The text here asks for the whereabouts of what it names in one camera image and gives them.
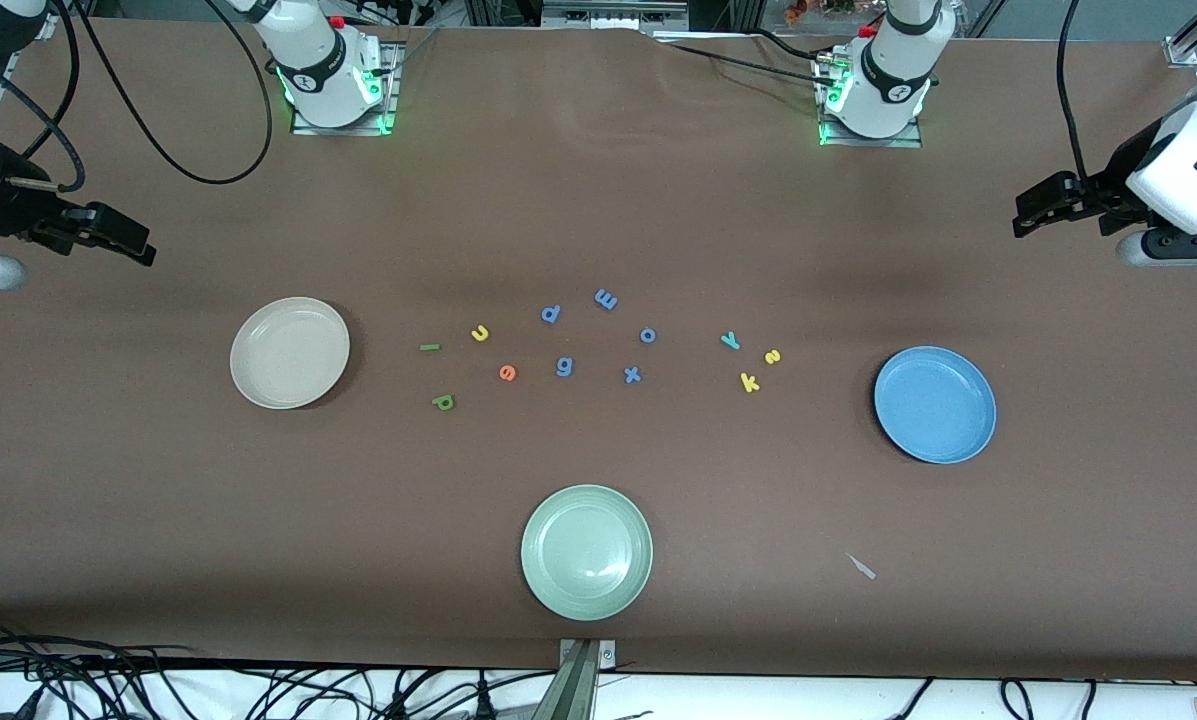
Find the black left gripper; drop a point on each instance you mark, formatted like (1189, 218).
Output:
(1101, 194)

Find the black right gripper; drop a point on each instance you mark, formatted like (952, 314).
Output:
(10, 206)

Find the teal foam letter y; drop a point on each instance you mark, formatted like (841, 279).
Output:
(731, 342)

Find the yellow foam letter k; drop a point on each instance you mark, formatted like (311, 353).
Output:
(748, 382)

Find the green foam letter p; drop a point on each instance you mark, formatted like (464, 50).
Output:
(438, 405)

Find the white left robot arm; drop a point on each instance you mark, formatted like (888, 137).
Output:
(893, 80)

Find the beige round plate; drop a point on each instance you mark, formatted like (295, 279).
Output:
(288, 352)

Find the blue round plate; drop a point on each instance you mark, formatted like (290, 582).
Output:
(935, 405)

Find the small white paper scrap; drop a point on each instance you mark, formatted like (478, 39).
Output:
(863, 568)

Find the blue foam letter d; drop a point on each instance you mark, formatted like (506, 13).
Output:
(546, 319)

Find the blue foam letter m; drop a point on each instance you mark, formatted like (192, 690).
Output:
(606, 299)

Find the blue foam letter g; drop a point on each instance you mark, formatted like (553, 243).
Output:
(561, 371)

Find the grey metal box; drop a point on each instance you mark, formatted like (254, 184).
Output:
(613, 15)

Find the pale green round plate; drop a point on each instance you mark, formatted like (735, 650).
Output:
(586, 552)

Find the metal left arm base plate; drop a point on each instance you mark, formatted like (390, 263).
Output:
(873, 142)

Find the aluminium corner bracket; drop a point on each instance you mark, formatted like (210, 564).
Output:
(1183, 52)
(43, 28)

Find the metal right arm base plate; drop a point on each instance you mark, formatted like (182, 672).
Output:
(343, 130)

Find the grey metal camera pole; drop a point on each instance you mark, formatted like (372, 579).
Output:
(578, 690)

